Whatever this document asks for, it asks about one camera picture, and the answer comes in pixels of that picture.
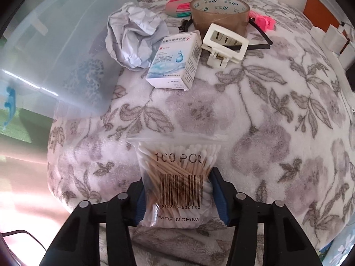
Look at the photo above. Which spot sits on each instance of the white power strip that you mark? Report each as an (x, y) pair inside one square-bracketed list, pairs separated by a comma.
[(334, 38)]

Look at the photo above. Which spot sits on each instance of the pink round pocket mirror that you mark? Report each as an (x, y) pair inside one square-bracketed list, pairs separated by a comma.
[(174, 2)]

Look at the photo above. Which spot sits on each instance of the white hair claw clip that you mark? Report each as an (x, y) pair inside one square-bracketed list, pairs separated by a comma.
[(213, 58)]

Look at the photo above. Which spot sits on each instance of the bag of cotton swabs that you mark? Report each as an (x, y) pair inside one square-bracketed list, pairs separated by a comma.
[(172, 171)]

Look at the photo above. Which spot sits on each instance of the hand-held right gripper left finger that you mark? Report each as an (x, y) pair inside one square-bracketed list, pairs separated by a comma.
[(140, 199)]

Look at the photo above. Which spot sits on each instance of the clear plastic storage container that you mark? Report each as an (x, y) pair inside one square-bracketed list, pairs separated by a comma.
[(55, 47)]

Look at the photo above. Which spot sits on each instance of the pink hair clip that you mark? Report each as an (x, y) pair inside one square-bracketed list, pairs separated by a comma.
[(262, 20)]

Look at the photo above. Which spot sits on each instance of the reddish wooden furniture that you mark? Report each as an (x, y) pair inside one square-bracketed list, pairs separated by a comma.
[(319, 8)]

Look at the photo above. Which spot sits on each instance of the white blue medicine box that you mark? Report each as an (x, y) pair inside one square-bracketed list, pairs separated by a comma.
[(172, 61)]

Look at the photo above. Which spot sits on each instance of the crumpled white paper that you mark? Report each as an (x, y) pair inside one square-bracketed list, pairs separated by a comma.
[(133, 33)]

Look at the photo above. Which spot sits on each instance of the leopard print cloth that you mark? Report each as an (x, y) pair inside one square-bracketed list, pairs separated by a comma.
[(86, 77)]

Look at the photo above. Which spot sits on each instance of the light blue floral cloth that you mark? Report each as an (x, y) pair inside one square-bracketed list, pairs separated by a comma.
[(339, 249)]

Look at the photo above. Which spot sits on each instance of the brown packing tape roll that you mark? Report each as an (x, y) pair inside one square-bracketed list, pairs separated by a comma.
[(222, 22)]

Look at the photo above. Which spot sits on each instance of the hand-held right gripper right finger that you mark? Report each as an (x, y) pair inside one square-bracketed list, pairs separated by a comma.
[(219, 199)]

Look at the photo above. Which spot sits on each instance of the pink hair band bundle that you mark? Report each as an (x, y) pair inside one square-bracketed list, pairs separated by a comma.
[(183, 11)]

